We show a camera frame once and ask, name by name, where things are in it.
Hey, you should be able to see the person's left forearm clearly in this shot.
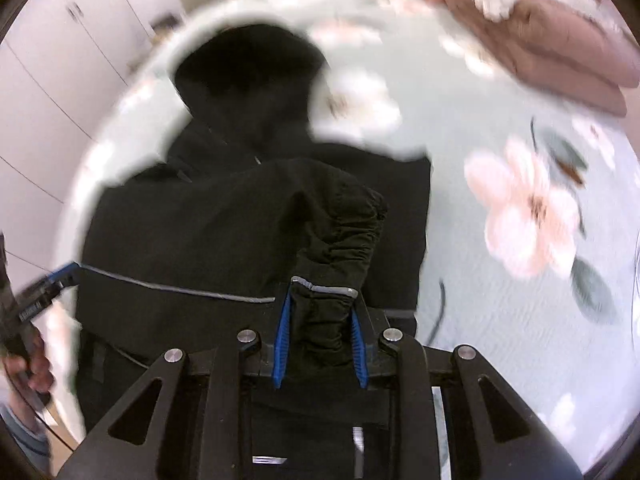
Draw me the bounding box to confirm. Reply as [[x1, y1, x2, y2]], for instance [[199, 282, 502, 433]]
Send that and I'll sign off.
[[0, 397, 53, 473]]

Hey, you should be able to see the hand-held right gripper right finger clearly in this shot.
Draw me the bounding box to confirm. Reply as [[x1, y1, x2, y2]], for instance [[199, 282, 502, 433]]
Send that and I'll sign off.
[[348, 300, 583, 480]]

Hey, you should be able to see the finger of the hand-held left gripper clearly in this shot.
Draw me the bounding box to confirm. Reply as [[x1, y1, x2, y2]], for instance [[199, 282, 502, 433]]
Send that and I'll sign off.
[[15, 261, 83, 322]]

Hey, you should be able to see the folded pink blanket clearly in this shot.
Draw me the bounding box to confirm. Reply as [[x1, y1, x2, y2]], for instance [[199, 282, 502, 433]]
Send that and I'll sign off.
[[395, 0, 640, 118]]

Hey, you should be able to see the floral light green bedspread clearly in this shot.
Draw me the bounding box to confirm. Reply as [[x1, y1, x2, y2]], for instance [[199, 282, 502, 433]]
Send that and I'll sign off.
[[65, 0, 640, 476]]

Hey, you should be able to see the person's left hand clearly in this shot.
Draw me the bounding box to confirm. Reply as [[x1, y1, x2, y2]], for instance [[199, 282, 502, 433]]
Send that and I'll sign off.
[[2, 329, 55, 396]]

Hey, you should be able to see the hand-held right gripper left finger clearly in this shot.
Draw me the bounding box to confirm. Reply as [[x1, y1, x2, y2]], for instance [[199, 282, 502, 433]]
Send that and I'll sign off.
[[57, 277, 301, 480]]

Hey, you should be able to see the black hooded jacket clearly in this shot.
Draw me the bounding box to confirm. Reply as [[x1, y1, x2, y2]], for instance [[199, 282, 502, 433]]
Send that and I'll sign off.
[[75, 24, 433, 433]]

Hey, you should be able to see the white wardrobe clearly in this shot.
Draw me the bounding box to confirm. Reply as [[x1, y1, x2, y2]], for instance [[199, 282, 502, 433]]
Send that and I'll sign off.
[[0, 0, 188, 311]]

